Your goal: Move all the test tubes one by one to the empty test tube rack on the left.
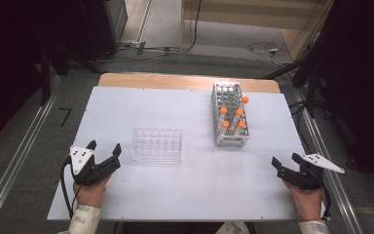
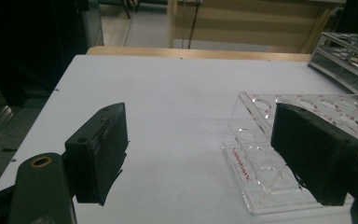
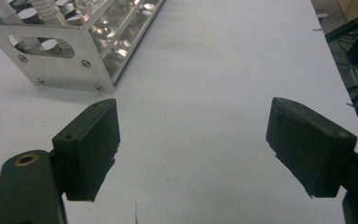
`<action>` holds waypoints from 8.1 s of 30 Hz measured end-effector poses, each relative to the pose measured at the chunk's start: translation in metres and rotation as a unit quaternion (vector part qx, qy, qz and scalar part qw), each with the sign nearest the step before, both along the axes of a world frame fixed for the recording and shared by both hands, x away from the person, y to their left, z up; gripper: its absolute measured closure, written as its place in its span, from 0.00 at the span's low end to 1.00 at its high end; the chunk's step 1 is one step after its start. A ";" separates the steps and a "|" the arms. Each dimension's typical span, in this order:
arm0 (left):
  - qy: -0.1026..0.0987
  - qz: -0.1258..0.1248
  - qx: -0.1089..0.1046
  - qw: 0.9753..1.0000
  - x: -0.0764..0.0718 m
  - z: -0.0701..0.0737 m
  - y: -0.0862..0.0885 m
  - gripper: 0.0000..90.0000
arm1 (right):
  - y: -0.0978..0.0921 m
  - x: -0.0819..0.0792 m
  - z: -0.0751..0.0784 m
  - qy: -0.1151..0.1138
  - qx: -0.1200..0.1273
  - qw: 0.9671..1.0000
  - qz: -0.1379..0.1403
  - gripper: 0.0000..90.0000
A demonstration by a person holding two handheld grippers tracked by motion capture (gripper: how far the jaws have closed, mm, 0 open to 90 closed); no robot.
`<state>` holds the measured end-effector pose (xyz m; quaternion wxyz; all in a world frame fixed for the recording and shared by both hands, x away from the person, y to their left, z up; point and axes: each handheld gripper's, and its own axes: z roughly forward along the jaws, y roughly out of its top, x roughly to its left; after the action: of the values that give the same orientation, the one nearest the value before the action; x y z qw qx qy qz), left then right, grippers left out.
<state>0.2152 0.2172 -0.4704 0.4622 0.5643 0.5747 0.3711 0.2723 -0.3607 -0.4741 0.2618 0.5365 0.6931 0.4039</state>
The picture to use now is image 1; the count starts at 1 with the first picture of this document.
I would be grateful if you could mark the black stand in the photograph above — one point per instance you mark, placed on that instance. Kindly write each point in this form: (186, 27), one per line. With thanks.
(310, 87)
(45, 74)

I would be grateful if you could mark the white power strip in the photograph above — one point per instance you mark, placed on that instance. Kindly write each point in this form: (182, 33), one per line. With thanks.
(130, 43)

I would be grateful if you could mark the light wooden furniture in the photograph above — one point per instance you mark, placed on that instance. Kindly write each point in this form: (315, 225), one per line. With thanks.
(256, 13)

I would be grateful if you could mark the person's right hand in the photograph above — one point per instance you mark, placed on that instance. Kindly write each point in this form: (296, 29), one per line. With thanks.
(306, 204)

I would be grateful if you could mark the metal floor rail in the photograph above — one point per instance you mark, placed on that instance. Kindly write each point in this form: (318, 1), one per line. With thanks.
(334, 182)
(16, 162)

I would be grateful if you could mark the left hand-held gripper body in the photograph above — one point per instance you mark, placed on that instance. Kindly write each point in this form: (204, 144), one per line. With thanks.
(78, 159)

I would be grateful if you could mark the person's patterned clothing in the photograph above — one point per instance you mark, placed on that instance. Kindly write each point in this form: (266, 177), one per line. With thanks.
(233, 229)

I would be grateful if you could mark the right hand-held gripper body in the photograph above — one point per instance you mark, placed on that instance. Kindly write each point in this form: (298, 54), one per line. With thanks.
(305, 178)

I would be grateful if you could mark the white metal tube rack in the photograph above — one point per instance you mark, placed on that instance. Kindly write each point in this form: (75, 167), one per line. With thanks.
(229, 92)

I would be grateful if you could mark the clear acrylic tube rack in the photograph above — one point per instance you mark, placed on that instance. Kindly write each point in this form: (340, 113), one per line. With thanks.
(157, 144)

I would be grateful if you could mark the black cabinet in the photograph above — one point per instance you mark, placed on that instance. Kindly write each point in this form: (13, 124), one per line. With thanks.
(104, 26)

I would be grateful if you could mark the person's left hand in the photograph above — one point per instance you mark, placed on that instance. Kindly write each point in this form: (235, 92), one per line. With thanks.
(91, 195)

